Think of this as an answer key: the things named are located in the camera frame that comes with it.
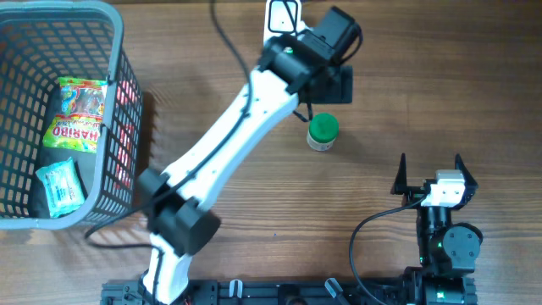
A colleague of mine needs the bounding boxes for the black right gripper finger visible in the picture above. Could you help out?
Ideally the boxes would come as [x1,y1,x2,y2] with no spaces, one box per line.
[390,153,407,195]
[454,153,478,191]

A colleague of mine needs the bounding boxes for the green-lid white jar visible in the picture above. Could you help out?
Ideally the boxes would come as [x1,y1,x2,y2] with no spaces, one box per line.
[307,113,339,152]

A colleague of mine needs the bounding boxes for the Haribo gummy candy bag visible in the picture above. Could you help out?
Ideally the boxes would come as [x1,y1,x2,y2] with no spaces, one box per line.
[42,77,108,153]

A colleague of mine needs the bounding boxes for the teal tissue pack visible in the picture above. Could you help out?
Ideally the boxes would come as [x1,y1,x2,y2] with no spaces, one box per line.
[36,158,86,219]

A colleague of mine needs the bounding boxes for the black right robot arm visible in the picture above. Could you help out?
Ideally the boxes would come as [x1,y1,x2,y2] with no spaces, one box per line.
[390,155,484,305]

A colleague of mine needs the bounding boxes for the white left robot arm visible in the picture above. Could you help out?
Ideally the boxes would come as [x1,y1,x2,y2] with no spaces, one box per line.
[138,7,363,304]

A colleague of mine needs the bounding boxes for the white barcode scanner box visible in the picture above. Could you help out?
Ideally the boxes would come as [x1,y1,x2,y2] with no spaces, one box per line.
[263,0,307,44]

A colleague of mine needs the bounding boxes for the grey plastic shopping basket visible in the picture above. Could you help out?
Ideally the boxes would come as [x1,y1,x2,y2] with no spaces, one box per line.
[1,1,143,230]

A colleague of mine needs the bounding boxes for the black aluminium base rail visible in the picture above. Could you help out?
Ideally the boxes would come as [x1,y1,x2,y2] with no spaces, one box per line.
[100,278,478,305]

